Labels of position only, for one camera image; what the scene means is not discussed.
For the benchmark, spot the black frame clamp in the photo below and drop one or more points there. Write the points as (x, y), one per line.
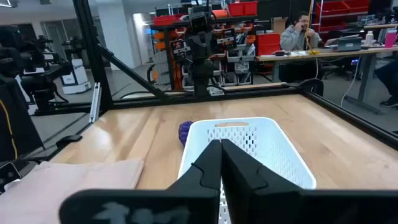
(69, 140)

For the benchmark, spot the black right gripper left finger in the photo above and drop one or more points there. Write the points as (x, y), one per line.
(202, 174)

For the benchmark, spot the black shelf rack with bins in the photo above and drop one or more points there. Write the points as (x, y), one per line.
(168, 62)

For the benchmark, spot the pink tumbler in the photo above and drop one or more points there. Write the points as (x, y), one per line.
(390, 39)

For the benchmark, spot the purple toy grape bunch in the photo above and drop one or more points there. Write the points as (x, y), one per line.
(185, 132)

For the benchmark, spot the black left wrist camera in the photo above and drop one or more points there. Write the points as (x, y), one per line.
(200, 20)

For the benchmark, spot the white bottle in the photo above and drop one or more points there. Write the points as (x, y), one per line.
(369, 39)

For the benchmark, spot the black fabric object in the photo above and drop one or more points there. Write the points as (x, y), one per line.
(15, 124)

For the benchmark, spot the cardboard box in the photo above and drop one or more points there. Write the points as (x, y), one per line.
(279, 25)

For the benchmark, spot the grey laptop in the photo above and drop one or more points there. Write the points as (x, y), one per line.
(349, 44)

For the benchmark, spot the small black camera device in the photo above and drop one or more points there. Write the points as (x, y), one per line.
(7, 174)

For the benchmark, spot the red storage bin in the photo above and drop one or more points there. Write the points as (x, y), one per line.
(332, 7)
(235, 8)
(267, 43)
(250, 8)
(169, 20)
(357, 4)

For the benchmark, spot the silver aluminium bar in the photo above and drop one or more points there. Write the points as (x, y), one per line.
(94, 102)

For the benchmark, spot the black neighbouring robot arm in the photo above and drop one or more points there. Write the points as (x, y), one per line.
(37, 62)

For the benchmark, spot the wooden office desk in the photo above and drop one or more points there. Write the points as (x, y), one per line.
(326, 53)

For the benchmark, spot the white perforated plastic basket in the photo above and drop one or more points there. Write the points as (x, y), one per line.
(264, 146)

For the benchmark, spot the white mobile unit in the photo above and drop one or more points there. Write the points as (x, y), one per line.
(76, 74)

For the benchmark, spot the pale pink cloth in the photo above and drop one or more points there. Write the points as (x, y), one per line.
(77, 180)

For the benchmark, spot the black metal table frame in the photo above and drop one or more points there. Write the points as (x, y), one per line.
(93, 46)

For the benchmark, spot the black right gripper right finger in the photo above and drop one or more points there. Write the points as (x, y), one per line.
(248, 193)

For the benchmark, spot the person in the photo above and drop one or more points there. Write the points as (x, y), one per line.
(293, 37)
(388, 77)

